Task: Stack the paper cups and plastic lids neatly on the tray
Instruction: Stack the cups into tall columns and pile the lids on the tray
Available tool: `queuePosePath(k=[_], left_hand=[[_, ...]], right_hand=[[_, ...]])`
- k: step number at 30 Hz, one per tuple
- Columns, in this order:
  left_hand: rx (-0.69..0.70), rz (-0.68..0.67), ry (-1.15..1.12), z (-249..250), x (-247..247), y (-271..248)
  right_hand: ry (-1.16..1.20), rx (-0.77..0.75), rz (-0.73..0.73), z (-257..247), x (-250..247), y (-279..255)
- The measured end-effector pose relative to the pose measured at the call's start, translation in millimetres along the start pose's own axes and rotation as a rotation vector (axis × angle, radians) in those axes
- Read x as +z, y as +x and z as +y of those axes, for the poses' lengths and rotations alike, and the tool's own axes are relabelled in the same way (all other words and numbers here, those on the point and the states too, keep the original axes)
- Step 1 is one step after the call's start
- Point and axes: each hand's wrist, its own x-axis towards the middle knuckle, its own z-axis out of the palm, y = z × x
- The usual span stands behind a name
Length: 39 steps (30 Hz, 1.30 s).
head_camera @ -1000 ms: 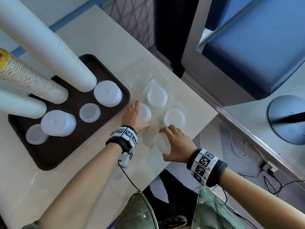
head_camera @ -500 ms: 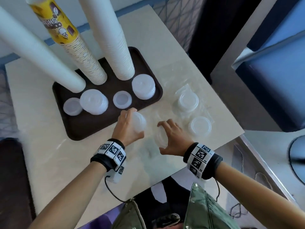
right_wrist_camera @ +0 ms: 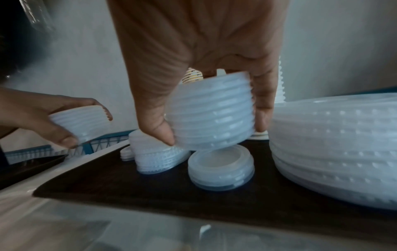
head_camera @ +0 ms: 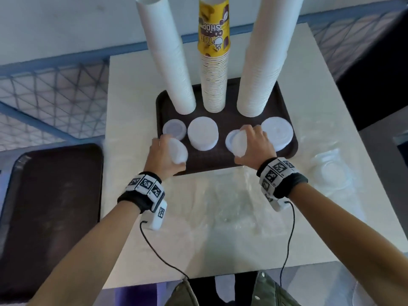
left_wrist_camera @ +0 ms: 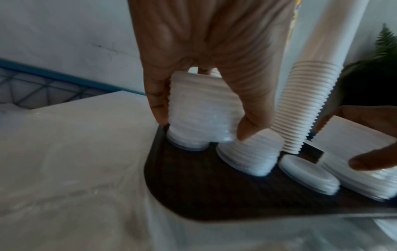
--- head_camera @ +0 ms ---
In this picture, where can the person's left hand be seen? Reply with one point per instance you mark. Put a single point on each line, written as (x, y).
(159, 157)

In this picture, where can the person's right hand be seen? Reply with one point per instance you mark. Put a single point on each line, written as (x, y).
(258, 148)

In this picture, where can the person's right thumb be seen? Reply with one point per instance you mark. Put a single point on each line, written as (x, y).
(241, 160)

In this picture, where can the person's left thumb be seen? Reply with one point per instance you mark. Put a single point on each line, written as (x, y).
(179, 168)

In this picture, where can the person's right forearm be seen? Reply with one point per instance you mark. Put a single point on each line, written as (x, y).
(350, 238)

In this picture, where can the person's left forearm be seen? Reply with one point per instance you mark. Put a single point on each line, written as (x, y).
(92, 251)

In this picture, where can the brown plastic tray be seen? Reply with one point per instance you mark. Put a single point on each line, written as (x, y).
(220, 160)

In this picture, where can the right wrist marker tracker band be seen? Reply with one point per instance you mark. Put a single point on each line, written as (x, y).
(277, 176)

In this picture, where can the wrist marker tracker band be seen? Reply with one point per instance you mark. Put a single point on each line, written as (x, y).
(145, 187)
(277, 176)

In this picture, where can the left wrist marker tracker band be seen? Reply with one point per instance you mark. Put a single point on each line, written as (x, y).
(145, 187)

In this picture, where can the clear plastic wrap sheet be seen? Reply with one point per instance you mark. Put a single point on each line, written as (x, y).
(229, 200)

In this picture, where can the large white lid stack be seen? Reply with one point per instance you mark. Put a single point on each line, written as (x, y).
(277, 132)

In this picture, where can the clear plastic bag of lids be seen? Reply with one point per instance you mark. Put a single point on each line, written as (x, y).
(333, 172)

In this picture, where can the stack of yellow printed cups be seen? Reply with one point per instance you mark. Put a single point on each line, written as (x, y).
(214, 60)

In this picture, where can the wide stack of white cups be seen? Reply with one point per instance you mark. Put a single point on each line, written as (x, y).
(267, 57)

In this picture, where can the narrow stack of white cups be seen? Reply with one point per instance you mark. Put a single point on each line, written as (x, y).
(167, 54)

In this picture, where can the person's olive trousers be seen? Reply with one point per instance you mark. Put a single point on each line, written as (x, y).
(271, 293)

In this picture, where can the dark empty tray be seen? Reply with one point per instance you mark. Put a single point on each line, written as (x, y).
(51, 219)

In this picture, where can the blue metal mesh railing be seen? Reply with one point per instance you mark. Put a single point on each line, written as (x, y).
(51, 98)

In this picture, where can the black furniture panel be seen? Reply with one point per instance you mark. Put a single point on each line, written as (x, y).
(379, 76)

